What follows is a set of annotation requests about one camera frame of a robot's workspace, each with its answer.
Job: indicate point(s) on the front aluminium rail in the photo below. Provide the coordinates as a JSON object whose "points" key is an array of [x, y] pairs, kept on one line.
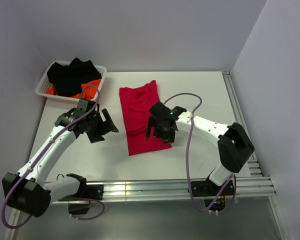
{"points": [[176, 189]]}

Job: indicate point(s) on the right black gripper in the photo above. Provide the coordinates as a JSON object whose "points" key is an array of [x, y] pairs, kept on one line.
{"points": [[171, 133]]}

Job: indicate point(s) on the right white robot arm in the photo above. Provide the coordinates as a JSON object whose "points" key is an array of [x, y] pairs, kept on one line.
{"points": [[233, 144]]}

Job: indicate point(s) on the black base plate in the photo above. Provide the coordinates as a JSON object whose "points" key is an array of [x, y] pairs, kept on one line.
{"points": [[92, 191], [206, 188]]}

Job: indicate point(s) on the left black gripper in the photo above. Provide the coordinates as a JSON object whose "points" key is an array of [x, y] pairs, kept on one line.
{"points": [[106, 127]]}

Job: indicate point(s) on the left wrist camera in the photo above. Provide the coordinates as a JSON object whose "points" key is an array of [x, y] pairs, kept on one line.
{"points": [[84, 109]]}

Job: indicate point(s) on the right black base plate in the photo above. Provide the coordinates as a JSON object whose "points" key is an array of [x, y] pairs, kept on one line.
{"points": [[206, 188]]}

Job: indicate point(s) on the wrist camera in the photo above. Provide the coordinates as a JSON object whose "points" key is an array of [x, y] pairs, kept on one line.
{"points": [[84, 109], [165, 110]]}

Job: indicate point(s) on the orange t shirt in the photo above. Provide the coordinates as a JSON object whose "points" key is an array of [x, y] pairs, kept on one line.
{"points": [[88, 90]]}

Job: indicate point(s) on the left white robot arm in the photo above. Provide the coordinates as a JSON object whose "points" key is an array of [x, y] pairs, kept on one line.
{"points": [[28, 191]]}

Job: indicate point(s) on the black t shirt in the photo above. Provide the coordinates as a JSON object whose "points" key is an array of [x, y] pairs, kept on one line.
{"points": [[70, 80]]}

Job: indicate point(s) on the red t shirt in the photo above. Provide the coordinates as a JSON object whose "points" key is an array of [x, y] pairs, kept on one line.
{"points": [[135, 104]]}

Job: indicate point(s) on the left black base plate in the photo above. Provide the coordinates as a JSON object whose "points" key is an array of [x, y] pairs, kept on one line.
{"points": [[92, 191]]}

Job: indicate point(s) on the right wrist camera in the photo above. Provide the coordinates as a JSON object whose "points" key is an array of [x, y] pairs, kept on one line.
{"points": [[165, 110]]}

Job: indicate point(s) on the white plastic basket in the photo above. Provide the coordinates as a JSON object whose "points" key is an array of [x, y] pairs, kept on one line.
{"points": [[44, 85]]}

